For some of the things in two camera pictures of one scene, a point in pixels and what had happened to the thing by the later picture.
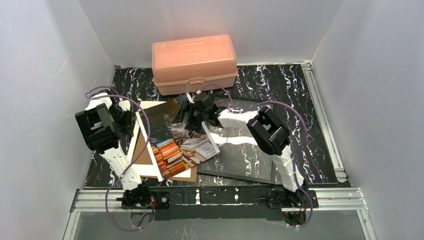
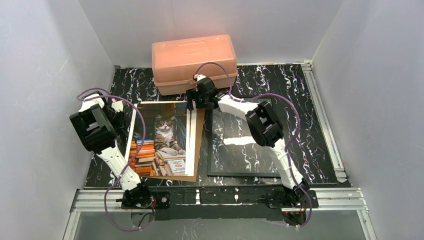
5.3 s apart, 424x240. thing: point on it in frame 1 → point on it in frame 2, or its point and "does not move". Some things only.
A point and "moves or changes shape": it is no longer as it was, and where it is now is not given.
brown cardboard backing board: [146, 160] → [199, 118]
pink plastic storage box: [184, 66] does not move
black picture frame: [240, 157] does not move
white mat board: [148, 171] → [191, 127]
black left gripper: [122, 117] does not move
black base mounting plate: [219, 203] does not move
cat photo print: [177, 147] moves or changes shape
